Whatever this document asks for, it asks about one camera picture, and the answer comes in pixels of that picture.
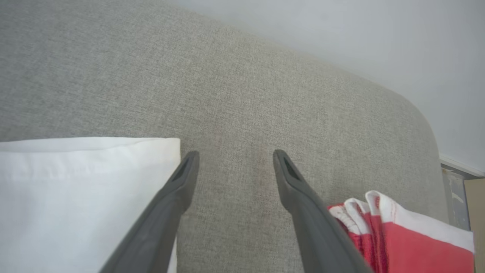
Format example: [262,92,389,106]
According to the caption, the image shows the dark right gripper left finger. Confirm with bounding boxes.
[99,151,200,273]

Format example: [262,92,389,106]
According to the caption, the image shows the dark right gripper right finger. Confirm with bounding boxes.
[273,149,374,273]

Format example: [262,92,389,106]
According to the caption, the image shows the red and white basketball jersey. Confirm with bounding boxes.
[0,137,181,273]

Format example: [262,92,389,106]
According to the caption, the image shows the red shorts with white trim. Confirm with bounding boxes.
[328,191,475,273]

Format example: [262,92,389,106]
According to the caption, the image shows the grey fabric sofa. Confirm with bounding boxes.
[0,0,449,273]

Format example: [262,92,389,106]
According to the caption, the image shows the white wall baseboard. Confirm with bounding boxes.
[440,154,485,179]

